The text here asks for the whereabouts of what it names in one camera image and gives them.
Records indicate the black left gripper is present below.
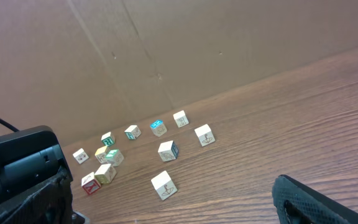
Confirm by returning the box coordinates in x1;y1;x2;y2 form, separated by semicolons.
0;126;73;224

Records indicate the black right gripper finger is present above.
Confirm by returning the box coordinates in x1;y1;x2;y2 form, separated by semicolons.
272;175;358;224

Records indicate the cream block red letter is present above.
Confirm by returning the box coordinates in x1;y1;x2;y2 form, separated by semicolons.
81;172;101;195

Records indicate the yellow S wooden block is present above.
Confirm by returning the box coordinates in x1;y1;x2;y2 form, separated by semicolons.
94;164;117;184

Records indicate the cream turtle wooden block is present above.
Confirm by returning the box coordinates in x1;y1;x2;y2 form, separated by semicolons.
158;141;178;162

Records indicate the small cream block far left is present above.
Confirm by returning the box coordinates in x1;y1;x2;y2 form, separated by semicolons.
73;148;89;164

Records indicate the yellow top wooden block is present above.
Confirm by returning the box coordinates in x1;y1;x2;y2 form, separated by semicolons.
95;146;110;164

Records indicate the mint green top block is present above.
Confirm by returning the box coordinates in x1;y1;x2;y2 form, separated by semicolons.
105;149;124;167

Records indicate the green H wooden block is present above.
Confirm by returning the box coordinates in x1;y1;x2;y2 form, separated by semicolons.
101;132;116;146

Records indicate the teal letter wooden block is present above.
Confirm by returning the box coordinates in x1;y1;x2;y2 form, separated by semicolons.
124;124;141;140

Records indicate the cream umbrella block near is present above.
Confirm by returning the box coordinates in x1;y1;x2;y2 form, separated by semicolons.
151;171;178;200

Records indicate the cream umbrella block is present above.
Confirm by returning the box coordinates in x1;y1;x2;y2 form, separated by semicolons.
195;124;215;147
151;171;178;200

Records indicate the cream umbrella block far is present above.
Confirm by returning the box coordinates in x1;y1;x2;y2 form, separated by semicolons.
195;124;215;147

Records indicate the blue top wooden block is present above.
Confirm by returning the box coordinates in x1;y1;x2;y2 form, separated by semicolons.
150;119;167;137

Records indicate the cream block with drawing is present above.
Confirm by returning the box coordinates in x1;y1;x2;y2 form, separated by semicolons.
173;110;189;128

